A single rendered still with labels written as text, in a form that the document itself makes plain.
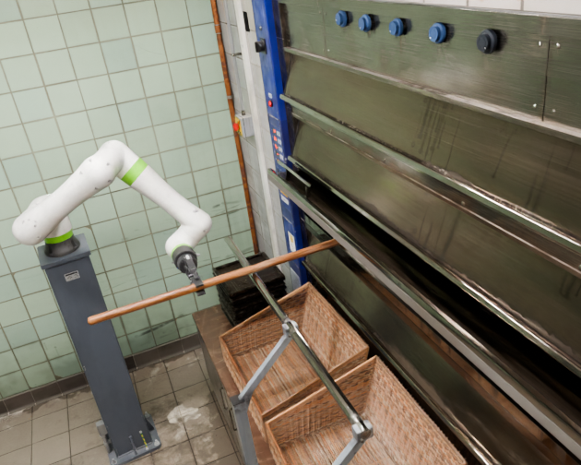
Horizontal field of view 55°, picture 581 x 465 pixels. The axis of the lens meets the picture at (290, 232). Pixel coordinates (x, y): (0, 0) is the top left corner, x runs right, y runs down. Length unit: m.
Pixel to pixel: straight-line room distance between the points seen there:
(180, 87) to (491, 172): 2.11
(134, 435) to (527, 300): 2.30
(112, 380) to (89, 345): 0.24
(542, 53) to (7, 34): 2.41
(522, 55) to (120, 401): 2.43
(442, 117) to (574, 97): 0.40
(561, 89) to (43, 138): 2.50
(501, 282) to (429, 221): 0.30
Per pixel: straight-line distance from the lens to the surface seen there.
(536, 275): 1.31
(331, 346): 2.47
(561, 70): 1.14
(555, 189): 1.17
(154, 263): 3.39
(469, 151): 1.35
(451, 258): 1.50
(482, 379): 1.62
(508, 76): 1.23
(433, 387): 1.87
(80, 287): 2.61
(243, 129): 2.86
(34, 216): 2.33
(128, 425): 3.10
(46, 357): 3.64
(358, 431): 1.48
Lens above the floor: 2.27
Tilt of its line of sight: 28 degrees down
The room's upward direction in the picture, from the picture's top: 8 degrees counter-clockwise
